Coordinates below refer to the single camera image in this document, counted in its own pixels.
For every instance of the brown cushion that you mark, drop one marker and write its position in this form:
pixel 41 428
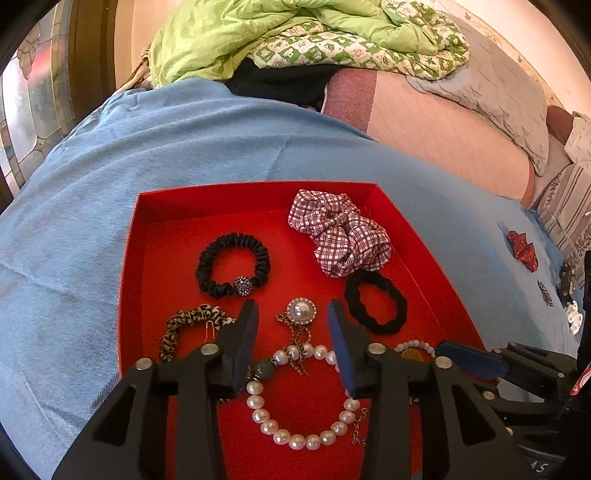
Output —
pixel 558 124

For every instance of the purple hair clip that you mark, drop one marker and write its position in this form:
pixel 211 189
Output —
pixel 545 293

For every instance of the black satin scrunchie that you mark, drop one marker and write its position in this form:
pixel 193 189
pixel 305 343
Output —
pixel 207 258

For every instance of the black fabric scrunchie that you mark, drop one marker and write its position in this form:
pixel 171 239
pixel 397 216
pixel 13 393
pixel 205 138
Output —
pixel 353 300

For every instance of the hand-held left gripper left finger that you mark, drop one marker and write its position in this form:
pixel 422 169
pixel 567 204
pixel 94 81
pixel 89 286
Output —
pixel 247 341

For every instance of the red shallow box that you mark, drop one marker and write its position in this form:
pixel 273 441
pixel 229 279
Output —
pixel 277 258

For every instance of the gold round pendant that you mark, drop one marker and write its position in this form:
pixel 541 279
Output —
pixel 410 355

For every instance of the leopard print scrunchie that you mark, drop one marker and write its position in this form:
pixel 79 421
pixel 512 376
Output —
pixel 184 318

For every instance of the pink bolster cushion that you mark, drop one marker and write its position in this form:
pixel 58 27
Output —
pixel 438 138

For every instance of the round pearl brooch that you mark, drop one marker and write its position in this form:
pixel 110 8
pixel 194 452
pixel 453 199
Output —
pixel 300 313

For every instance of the red plaid scrunchie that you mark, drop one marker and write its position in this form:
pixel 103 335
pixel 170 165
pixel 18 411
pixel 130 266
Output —
pixel 341 240

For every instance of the green quilt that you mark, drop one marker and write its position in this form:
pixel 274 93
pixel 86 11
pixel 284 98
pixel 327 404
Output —
pixel 231 37

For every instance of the white dotted scrunchie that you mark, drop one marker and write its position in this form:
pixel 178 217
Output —
pixel 572 318

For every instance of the grey pillow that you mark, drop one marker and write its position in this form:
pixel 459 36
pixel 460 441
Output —
pixel 498 92

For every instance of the black cloth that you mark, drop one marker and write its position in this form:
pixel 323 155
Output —
pixel 277 83

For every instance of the blue blanket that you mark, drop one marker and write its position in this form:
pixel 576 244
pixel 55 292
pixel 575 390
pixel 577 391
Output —
pixel 92 207

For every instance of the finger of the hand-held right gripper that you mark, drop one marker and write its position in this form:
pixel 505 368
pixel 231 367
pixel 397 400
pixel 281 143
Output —
pixel 471 362

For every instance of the white pillow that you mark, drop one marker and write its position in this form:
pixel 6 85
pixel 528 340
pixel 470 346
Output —
pixel 579 136

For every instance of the striped pillow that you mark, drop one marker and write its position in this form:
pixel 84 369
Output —
pixel 568 198

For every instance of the dark claw hair clip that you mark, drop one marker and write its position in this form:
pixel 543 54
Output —
pixel 565 281

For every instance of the red polka dot scrunchie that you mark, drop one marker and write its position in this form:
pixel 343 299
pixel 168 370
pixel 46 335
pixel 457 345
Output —
pixel 524 247

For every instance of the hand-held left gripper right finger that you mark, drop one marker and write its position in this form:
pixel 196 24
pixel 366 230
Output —
pixel 341 350

